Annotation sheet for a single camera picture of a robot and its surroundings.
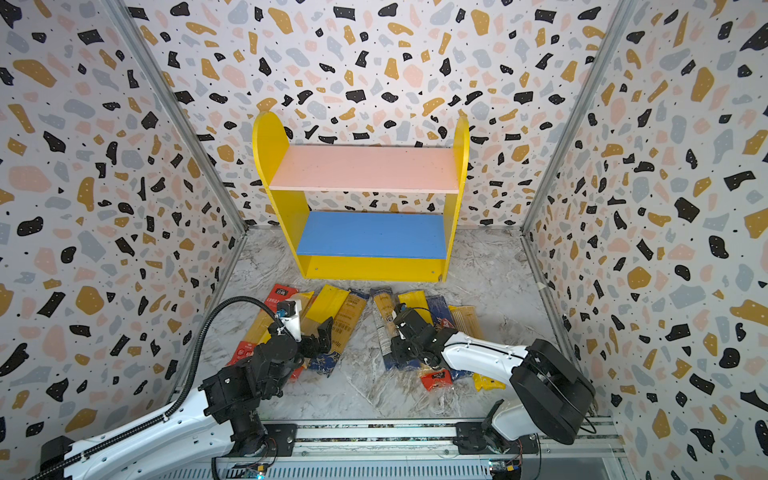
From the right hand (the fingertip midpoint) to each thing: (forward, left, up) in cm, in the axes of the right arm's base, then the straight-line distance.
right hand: (389, 342), depth 85 cm
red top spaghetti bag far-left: (+4, +39, -2) cm, 40 cm away
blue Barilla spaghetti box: (+12, -16, -3) cm, 20 cm away
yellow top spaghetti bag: (+11, +21, 0) cm, 23 cm away
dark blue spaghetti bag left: (-6, +17, -2) cm, 18 cm away
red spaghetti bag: (-9, -14, -3) cm, 17 cm away
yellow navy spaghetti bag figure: (+13, +2, +1) cm, 13 cm away
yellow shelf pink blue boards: (+27, +9, +10) cm, 31 cm away
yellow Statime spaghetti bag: (+8, -23, -3) cm, 25 cm away
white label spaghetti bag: (+4, +1, -1) cm, 4 cm away
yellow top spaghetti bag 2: (+14, -8, -1) cm, 16 cm away
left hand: (0, +17, +16) cm, 23 cm away
